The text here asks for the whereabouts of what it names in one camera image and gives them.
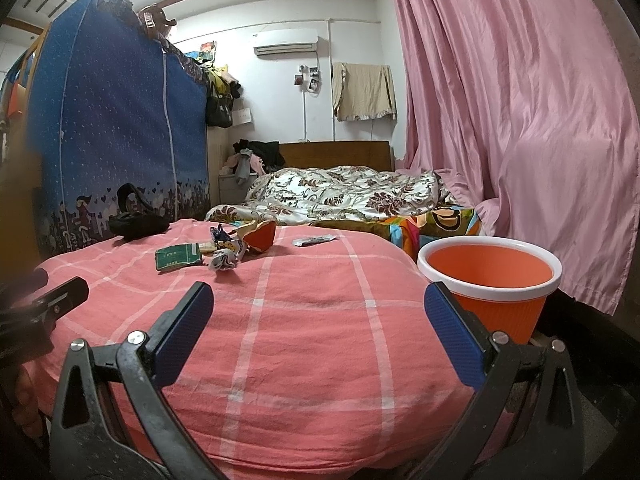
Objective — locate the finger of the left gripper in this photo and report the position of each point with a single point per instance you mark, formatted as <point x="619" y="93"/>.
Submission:
<point x="27" y="329"/>

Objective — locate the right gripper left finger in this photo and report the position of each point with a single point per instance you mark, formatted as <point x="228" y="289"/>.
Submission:
<point x="89" y="438"/>

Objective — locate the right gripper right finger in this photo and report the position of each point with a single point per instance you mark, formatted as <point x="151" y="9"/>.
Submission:
<point x="524" y="420"/>

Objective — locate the green cigarette pack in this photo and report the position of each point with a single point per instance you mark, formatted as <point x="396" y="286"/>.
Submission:
<point x="177" y="257"/>

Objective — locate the blue snack wrapper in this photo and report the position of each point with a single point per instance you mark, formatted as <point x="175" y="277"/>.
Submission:
<point x="228" y="251"/>

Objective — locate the white medicine sachet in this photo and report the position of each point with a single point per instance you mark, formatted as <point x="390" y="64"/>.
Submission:
<point x="314" y="240"/>

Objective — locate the orange trash bin white rim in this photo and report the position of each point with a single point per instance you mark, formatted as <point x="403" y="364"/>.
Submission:
<point x="503" y="282"/>

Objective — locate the black bag on bed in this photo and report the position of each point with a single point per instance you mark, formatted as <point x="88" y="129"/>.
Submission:
<point x="136" y="218"/>

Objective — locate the pink plaid blanket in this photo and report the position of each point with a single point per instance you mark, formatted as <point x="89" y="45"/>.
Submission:
<point x="317" y="361"/>

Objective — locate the colourful cartoon bed sheet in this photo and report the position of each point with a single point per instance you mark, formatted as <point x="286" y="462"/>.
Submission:
<point x="411" y="233"/>

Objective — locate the blue fabric wardrobe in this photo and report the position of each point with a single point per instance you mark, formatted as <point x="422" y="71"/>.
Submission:
<point x="107" y="106"/>

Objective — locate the white nightstand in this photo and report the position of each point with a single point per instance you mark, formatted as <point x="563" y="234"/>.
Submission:
<point x="232" y="191"/>

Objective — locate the clothes pile on nightstand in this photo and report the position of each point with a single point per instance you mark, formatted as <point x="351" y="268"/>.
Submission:
<point x="252" y="159"/>

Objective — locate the floral white duvet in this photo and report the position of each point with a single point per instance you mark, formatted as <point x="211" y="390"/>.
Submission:
<point x="293" y="196"/>

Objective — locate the wooden headboard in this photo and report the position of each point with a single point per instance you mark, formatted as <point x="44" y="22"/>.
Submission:
<point x="328" y="154"/>

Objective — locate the hanging bags and clothes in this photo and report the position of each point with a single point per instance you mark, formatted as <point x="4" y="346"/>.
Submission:
<point x="222" y="88"/>

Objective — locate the hat on wardrobe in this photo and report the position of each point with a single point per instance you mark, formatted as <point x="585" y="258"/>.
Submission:
<point x="155" y="22"/>

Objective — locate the pink curtain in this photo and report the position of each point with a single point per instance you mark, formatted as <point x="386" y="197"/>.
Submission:
<point x="526" y="101"/>

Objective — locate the beige hanging towel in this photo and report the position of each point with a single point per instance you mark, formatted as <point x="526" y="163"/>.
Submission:
<point x="362" y="92"/>

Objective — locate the white air conditioner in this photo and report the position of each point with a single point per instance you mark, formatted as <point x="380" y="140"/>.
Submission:
<point x="285" y="41"/>

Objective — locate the wall photos cluster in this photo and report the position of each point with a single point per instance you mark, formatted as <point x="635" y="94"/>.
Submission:
<point x="308" y="79"/>

